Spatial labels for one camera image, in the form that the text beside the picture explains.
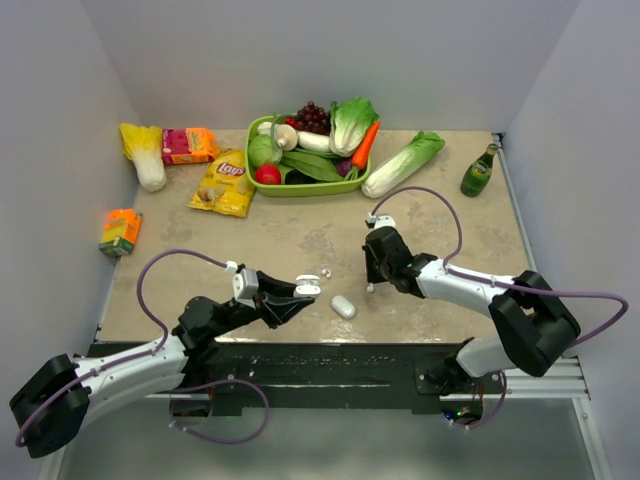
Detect orange green small carton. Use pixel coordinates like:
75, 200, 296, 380
99, 209, 142, 258

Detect purple cable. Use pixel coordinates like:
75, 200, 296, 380
168, 378, 271, 444
369, 186, 630, 351
14, 248, 236, 448
447, 372, 509, 432

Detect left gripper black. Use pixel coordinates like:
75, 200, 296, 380
210, 270, 314, 338

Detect toy white radish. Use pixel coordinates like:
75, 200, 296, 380
297, 131, 332, 153

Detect toy purple onion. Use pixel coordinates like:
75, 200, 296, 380
336, 158, 352, 178

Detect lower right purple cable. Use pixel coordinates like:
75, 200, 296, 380
447, 372, 509, 432

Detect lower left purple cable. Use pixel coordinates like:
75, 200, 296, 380
168, 378, 271, 444

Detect yellow white toy cabbage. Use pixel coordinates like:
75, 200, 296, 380
119, 123, 166, 193

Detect toy cabbage in basket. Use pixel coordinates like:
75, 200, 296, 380
329, 96, 379, 157

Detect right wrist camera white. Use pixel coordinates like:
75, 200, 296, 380
365, 212, 396, 230

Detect white earbud charging case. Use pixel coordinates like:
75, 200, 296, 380
294, 274, 322, 298

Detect toy orange carrot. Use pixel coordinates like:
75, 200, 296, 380
345, 121, 380, 180

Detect toy purple grapes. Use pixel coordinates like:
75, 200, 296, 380
284, 101, 331, 135

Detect yellow Lays chips bag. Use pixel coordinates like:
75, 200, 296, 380
187, 149, 255, 218

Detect green toy napa cabbage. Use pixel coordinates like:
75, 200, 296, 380
361, 131, 446, 199

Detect toy red tomato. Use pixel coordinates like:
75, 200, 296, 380
255, 164, 282, 185

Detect pink orange snack box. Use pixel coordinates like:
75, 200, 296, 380
161, 127, 218, 166

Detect green plastic basket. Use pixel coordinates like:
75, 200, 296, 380
245, 115, 372, 197

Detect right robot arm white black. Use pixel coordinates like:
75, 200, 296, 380
362, 226, 581, 396

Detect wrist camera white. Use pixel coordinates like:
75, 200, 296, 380
365, 212, 396, 230
224, 261, 259, 309

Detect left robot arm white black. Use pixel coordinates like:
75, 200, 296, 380
9, 269, 321, 458

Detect green glass bottle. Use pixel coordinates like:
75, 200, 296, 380
460, 143, 499, 197

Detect toy round green cabbage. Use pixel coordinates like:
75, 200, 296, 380
247, 134, 282, 168

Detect toy green leaf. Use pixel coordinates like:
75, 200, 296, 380
281, 151, 344, 183

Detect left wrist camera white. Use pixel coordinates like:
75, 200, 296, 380
224, 261, 259, 309

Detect toy mushroom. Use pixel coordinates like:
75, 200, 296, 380
257, 122, 298, 151

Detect closed white oval case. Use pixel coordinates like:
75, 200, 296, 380
330, 295, 357, 320

